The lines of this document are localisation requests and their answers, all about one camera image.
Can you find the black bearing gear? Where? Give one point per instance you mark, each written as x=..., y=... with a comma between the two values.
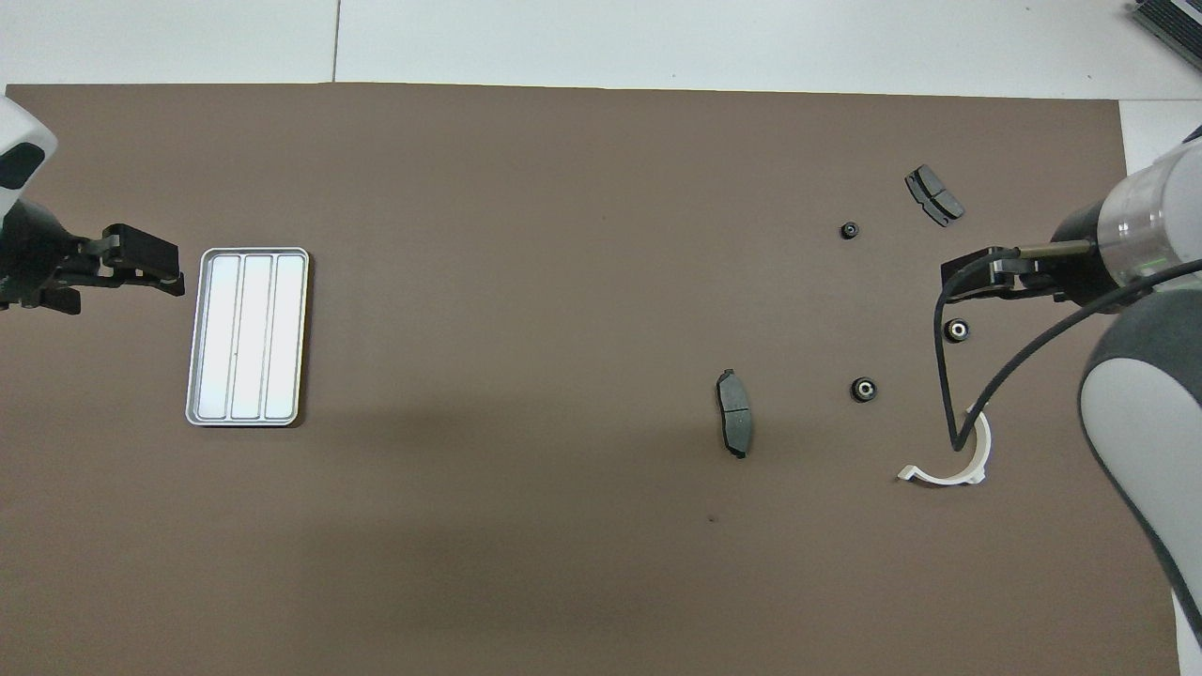
x=956, y=330
x=849, y=230
x=864, y=389

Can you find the white curved plastic bracket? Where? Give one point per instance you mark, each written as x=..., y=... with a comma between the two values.
x=944, y=479

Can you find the silver metal tray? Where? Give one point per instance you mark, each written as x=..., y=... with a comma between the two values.
x=248, y=338

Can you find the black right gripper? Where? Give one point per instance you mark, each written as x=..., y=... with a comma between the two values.
x=1085, y=263

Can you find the brown table mat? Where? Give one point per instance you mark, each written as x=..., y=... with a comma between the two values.
x=516, y=188

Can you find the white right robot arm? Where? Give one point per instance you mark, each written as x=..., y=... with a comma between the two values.
x=1150, y=404

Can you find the dark grey brake pad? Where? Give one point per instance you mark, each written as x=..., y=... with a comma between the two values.
x=934, y=195
x=735, y=413

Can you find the grey ribbed device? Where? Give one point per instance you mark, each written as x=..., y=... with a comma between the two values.
x=1178, y=23

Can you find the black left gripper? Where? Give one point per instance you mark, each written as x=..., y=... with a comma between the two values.
x=33, y=253

